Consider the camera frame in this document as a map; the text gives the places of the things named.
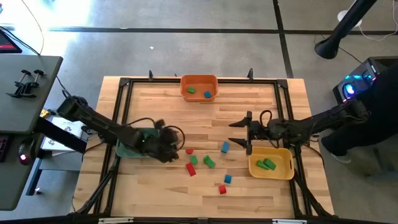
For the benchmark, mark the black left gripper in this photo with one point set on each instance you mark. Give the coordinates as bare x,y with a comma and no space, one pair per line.
166,144

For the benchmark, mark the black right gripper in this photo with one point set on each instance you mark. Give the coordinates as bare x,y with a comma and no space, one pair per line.
261,130

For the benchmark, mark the blue rectangular foam block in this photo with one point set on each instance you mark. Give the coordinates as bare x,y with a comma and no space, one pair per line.
225,147

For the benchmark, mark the small red foam block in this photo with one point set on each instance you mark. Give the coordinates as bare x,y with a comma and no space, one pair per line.
189,151

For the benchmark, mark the green half-round foam block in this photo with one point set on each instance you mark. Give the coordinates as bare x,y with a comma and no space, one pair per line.
194,160

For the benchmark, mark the red wedge foam block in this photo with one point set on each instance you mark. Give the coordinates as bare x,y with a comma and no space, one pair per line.
191,169

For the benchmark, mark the green long foam block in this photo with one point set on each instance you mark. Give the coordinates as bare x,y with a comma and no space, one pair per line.
261,165

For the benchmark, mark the green wedge foam block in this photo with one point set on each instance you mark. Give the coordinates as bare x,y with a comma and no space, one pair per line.
270,164

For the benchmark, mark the green arch foam block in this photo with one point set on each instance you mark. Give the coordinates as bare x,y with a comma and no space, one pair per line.
209,161

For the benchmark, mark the blue half-cylinder foam block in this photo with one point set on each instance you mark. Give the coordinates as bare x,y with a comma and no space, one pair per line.
228,179

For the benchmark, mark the small blue foam block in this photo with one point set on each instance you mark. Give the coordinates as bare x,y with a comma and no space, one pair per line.
207,94

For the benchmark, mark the small green foam block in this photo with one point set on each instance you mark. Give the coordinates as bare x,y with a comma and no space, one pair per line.
191,90

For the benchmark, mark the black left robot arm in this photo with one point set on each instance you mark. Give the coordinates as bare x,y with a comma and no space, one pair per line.
99,123

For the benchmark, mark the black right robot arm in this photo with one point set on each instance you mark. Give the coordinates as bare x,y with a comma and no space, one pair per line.
323,119

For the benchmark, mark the teal plastic bin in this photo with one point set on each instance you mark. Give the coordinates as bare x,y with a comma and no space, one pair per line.
122,152

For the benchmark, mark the yellow plastic bin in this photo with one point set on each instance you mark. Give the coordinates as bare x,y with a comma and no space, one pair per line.
280,172

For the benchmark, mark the orange plastic bin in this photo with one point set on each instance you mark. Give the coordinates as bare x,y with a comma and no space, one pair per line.
199,98

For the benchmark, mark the red half-cylinder foam block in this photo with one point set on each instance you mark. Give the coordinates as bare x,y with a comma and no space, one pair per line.
222,189

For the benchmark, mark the black diagonal stand strut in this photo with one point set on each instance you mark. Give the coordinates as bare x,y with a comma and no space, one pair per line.
104,182
311,194

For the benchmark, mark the white printed paper sheet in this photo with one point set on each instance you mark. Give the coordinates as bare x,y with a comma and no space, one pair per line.
68,127

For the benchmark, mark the black desk crossbar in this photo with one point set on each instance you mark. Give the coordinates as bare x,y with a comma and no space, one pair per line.
59,133

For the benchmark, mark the black computer tower RGB lights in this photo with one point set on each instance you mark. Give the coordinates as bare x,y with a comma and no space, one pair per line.
351,88

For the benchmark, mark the small yellow object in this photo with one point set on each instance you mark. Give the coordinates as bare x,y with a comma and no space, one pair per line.
45,114

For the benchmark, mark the person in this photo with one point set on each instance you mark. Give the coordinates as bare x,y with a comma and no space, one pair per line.
373,124

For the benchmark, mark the black computer mouse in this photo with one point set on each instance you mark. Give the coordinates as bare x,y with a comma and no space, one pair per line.
27,149

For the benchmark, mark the black pole stand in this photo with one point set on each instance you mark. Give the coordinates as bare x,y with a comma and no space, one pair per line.
342,28

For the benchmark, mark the black screw clamp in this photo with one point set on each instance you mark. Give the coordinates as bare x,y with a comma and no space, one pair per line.
32,81
21,81

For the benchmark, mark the grey desk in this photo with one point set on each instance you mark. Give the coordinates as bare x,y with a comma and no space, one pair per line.
18,118

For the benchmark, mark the white round device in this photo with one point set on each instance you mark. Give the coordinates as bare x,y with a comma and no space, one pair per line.
341,15

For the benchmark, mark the black keyboard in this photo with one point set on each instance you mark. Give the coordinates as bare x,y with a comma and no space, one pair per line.
3,149

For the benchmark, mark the black screen with red display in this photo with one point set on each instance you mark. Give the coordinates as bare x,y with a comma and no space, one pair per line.
7,43

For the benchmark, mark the black frame post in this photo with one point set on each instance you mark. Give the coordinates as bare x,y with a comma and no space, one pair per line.
250,74
151,75

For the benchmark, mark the black table frame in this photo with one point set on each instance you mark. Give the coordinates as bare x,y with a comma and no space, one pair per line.
155,80

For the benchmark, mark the silver metal bracket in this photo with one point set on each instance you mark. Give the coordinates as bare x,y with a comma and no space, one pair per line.
115,220
289,221

